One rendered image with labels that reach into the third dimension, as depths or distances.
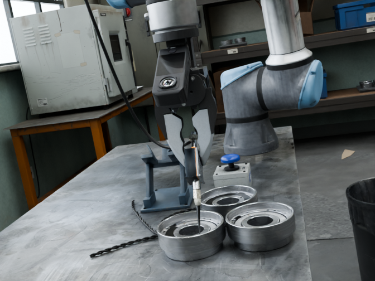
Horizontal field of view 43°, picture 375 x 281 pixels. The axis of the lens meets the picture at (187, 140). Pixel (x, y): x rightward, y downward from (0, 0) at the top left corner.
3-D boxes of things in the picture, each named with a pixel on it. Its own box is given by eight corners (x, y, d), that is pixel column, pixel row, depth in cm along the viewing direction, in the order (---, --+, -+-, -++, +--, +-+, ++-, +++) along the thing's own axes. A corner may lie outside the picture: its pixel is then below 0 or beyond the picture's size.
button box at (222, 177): (250, 193, 94) (248, 170, 93) (216, 197, 96) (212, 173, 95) (253, 180, 102) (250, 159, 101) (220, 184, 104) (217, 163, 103)
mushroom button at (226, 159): (241, 180, 96) (238, 156, 95) (222, 182, 96) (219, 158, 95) (243, 174, 99) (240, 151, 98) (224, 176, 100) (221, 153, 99)
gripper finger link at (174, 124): (192, 159, 80) (188, 105, 78) (187, 169, 74) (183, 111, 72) (173, 160, 81) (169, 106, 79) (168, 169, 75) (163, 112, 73)
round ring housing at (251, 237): (308, 229, 74) (306, 205, 73) (274, 259, 66) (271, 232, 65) (252, 221, 81) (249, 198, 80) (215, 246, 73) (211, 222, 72)
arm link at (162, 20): (192, -4, 67) (136, 5, 69) (197, 28, 68) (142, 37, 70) (198, -1, 75) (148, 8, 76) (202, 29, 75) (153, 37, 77)
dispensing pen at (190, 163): (187, 233, 68) (181, 127, 75) (192, 238, 72) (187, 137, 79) (202, 232, 68) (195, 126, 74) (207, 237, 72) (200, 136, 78)
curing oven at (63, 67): (120, 108, 293) (99, 1, 280) (31, 120, 306) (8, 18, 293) (146, 94, 352) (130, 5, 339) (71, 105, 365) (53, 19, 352)
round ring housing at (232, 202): (225, 202, 91) (222, 182, 91) (271, 209, 84) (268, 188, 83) (189, 223, 84) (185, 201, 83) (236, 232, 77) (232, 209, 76)
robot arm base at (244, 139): (227, 145, 139) (222, 112, 137) (278, 139, 136) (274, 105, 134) (221, 158, 125) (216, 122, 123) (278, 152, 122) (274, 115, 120)
